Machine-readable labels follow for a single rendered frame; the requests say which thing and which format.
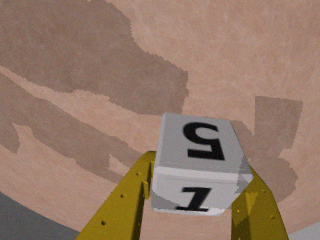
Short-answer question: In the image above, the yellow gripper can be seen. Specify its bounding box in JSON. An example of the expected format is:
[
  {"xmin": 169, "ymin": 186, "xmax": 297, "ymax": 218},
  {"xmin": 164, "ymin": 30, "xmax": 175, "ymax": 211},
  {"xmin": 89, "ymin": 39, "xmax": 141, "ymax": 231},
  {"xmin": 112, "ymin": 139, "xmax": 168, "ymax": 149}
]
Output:
[{"xmin": 75, "ymin": 151, "xmax": 289, "ymax": 240}]

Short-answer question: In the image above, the white calendar cube with black digits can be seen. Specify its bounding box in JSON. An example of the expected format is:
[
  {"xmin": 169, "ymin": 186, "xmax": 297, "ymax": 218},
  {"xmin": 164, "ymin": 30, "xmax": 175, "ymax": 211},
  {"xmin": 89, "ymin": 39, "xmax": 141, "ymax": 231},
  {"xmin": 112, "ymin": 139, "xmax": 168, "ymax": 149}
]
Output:
[{"xmin": 151, "ymin": 113, "xmax": 254, "ymax": 216}]

